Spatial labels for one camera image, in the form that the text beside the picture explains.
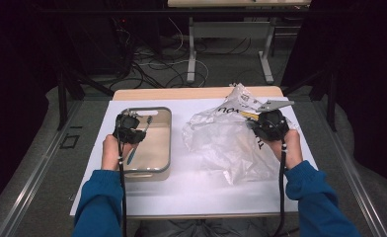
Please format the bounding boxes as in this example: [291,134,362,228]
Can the white table mat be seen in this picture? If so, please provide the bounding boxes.
[70,97,319,217]

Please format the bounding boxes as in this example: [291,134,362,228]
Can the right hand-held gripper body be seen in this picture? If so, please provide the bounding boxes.
[255,100,295,142]

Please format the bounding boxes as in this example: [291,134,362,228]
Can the white-framed desk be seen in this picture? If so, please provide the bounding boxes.
[167,0,312,85]

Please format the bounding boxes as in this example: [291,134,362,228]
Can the aluminium floor rail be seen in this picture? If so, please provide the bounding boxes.
[313,98,384,237]
[0,100,85,237]

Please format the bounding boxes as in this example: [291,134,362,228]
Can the black floor cable bundle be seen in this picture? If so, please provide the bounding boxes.
[114,16,212,90]

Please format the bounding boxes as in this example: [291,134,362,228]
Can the black equipment with red light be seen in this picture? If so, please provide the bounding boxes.
[111,16,135,78]

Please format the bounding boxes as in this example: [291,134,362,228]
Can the left hand-held gripper black cable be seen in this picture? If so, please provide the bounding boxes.
[115,113,129,237]

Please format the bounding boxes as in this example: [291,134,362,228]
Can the right hand-held gripper black cable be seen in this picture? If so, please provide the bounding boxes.
[272,137,288,237]

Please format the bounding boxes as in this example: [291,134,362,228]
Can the black metal stand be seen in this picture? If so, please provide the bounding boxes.
[281,65,340,123]
[56,70,116,131]

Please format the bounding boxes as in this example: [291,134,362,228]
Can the black floor socket frame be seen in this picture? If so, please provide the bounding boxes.
[58,132,81,150]

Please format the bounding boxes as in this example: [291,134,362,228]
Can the hand-held gripper black cable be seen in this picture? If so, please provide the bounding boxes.
[115,113,129,237]
[272,137,288,237]

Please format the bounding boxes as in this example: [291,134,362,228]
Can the person's left hand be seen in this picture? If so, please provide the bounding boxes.
[101,133,139,172]

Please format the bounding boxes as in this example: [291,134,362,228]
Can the person's right hand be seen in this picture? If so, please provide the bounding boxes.
[268,128,304,171]

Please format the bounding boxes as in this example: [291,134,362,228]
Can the white floor cable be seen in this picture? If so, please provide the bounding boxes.
[137,58,210,89]

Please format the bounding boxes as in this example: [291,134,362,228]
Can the beige bin with grey rim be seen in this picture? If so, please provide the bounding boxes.
[114,106,173,182]

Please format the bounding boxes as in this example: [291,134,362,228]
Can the clear plastic bag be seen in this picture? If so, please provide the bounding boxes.
[181,82,296,186]

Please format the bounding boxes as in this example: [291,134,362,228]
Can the person's lap, grey trousers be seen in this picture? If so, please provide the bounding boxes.
[138,217,274,237]

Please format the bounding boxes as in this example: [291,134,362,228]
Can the black curtain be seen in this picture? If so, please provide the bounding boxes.
[0,0,66,215]
[279,0,387,196]

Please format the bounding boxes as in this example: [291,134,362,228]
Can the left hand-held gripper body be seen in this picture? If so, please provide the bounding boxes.
[113,110,142,144]

